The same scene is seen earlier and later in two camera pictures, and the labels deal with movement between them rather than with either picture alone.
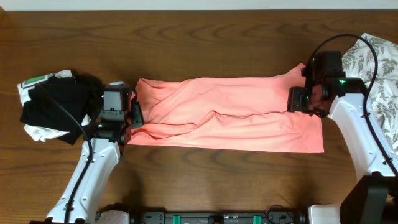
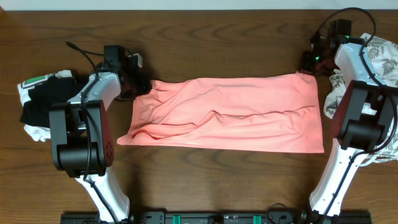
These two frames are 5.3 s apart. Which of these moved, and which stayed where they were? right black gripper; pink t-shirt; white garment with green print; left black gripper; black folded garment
Moved: left black gripper; right black gripper
Stayed: white garment with green print; pink t-shirt; black folded garment
